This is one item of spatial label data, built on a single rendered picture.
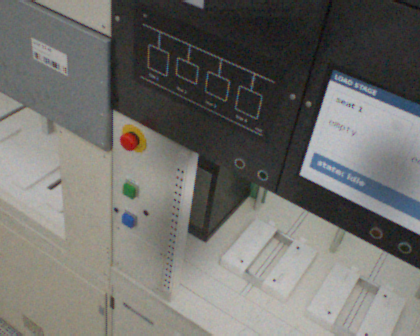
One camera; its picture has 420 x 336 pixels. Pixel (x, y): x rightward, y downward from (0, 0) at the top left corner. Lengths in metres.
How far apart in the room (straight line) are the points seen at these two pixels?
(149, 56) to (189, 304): 0.71
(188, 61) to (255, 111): 0.15
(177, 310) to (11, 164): 0.77
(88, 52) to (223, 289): 0.74
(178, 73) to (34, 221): 0.85
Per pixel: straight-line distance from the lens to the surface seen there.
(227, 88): 0.93
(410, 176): 0.86
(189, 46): 0.94
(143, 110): 1.08
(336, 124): 0.86
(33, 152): 1.90
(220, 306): 1.46
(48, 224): 1.66
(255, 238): 1.59
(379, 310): 1.55
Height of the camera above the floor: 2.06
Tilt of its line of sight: 41 degrees down
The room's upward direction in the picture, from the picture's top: 10 degrees clockwise
